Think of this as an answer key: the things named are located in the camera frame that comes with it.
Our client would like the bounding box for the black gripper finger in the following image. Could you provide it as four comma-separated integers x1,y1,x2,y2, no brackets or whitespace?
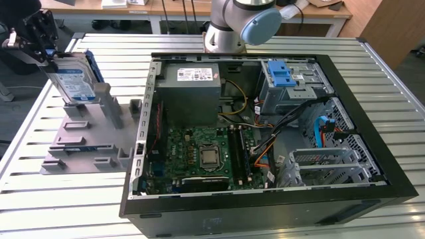
21,9,60,57
8,36,49,68

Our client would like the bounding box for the hard disk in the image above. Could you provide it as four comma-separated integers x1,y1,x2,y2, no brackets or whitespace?
41,48,105,104

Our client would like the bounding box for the blue data wire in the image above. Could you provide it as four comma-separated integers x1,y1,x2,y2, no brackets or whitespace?
313,116,337,149

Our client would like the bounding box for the metal disk bay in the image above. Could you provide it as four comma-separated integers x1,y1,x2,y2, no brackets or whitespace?
277,146,388,189

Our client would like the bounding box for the black chair base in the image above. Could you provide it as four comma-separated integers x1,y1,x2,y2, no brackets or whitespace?
91,19,149,33

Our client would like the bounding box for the white cardboard box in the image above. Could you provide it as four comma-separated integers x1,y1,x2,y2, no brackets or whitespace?
101,0,129,10

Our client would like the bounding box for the grey parts rack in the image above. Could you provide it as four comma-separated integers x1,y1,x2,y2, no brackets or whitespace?
39,83,144,176

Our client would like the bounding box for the RAM stick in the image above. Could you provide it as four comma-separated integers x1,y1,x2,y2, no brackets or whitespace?
63,147,99,153

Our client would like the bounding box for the grey power supply unit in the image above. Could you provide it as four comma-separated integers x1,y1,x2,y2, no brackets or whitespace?
156,62,222,128

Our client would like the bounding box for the green motherboard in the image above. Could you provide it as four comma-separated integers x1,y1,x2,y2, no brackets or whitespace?
145,125,266,195

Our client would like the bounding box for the silver CPU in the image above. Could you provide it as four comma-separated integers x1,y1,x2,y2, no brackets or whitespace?
200,148,220,167

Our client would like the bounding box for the metal socket cover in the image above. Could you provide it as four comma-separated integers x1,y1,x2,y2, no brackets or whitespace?
198,143,222,172

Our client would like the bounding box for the blue plastic drive latch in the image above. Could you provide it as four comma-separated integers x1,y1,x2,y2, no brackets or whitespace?
266,61,298,88

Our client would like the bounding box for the black RAM slot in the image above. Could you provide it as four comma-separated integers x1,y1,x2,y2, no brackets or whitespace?
232,126,246,184
226,126,241,184
236,126,250,184

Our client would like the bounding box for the black graphics card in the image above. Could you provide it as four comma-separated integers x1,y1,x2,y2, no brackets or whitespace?
181,175,230,193

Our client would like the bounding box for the metal optical drive cage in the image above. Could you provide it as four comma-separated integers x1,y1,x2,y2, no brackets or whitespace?
258,59,334,122

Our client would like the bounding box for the brown cardboard piece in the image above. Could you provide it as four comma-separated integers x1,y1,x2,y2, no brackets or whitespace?
308,0,344,12

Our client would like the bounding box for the black PC case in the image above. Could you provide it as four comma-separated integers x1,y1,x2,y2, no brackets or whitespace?
118,52,418,238

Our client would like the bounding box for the wooden cabinet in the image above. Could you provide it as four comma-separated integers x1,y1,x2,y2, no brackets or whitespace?
338,0,425,70

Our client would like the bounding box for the wooden desk white frame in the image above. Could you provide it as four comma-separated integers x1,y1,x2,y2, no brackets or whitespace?
150,0,353,38
39,0,157,34

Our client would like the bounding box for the thin cable with metal plug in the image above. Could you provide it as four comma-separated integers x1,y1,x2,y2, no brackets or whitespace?
161,0,174,35

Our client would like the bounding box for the yellow wire bundle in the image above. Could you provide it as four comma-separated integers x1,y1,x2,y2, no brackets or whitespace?
218,79,249,117

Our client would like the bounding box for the black cable bundle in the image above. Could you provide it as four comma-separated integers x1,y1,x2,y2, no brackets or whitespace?
253,98,333,153

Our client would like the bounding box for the orange wire bundle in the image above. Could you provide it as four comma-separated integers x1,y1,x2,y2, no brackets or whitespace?
253,149,278,172

